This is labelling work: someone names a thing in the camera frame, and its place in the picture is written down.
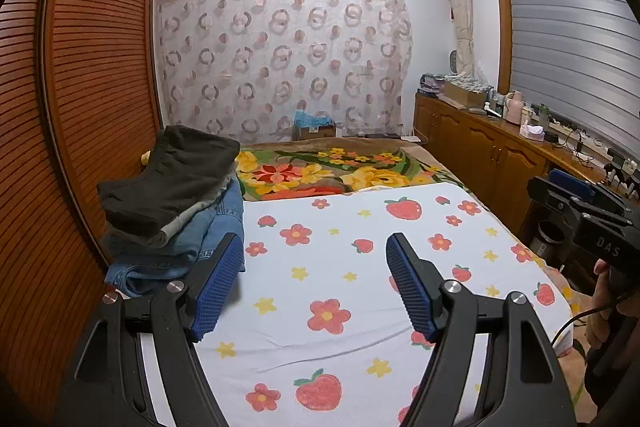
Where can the white power strip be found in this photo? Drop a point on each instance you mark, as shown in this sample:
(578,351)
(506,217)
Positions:
(575,129)

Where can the pink tissue box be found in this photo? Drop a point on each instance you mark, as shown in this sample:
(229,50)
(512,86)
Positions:
(532,133)

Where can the pink thermos jug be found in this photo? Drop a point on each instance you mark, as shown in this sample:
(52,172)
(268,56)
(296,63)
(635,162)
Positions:
(515,108)

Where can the white flat box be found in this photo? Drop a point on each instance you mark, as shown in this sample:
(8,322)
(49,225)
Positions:
(410,138)

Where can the blue toy on bed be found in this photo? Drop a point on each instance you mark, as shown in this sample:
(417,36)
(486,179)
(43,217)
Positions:
(312,124)

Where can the yellow plush toy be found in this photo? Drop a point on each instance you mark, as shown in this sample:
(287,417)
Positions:
(146,158)

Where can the circle patterned curtain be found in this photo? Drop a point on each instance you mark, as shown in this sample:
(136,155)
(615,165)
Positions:
(280,57)

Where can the wooden louvred wardrobe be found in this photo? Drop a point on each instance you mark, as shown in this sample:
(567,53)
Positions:
(90,82)

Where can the cardboard box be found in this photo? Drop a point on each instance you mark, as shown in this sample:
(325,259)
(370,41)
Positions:
(465,94)

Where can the wooden window frame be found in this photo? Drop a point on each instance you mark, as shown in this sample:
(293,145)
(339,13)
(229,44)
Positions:
(501,7)

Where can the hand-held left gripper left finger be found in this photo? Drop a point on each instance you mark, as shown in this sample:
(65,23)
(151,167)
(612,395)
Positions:
(220,287)

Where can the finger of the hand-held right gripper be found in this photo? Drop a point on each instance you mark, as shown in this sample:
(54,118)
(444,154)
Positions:
(570,183)
(542,192)

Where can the dark purple bag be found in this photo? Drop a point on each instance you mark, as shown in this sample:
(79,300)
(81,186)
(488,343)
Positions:
(432,84)

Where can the white flower strawberry blanket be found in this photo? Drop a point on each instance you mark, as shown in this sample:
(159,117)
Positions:
(325,267)

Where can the grey folded pants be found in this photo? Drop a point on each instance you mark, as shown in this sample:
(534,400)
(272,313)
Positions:
(197,209)

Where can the wooden sideboard cabinet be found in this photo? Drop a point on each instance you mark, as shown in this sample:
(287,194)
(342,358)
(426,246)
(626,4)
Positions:
(480,147)

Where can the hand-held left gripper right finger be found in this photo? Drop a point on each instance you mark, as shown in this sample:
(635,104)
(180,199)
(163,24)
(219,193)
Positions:
(412,292)

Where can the black pants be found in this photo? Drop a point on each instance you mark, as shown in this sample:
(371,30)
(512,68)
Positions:
(170,177)

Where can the small round fan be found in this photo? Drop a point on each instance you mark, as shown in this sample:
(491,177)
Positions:
(454,62)

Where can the blue folded jeans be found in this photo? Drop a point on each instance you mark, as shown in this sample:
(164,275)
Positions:
(165,267)

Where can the grey window blind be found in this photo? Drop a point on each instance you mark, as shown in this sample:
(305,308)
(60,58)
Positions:
(570,37)

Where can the person's right hand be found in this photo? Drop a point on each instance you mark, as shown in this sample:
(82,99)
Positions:
(597,327)

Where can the grey trash bin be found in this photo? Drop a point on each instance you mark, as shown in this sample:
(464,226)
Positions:
(550,242)

